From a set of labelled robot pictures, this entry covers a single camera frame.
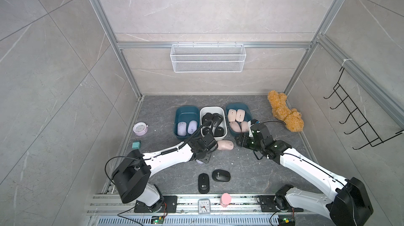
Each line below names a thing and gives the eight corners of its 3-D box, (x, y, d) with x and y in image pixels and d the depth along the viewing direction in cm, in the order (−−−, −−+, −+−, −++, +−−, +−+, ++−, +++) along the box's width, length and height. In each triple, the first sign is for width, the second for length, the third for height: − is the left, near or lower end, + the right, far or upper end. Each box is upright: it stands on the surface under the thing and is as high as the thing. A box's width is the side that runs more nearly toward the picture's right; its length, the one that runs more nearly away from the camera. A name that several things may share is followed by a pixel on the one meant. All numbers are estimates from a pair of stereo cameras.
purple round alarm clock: (132, 135, 100) (130, 132, 97) (136, 124, 105) (134, 121, 103) (146, 135, 100) (144, 132, 97) (149, 124, 105) (148, 121, 103)
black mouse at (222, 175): (212, 181, 82) (212, 179, 80) (212, 171, 86) (212, 169, 83) (230, 181, 82) (231, 179, 80) (229, 171, 86) (230, 169, 83)
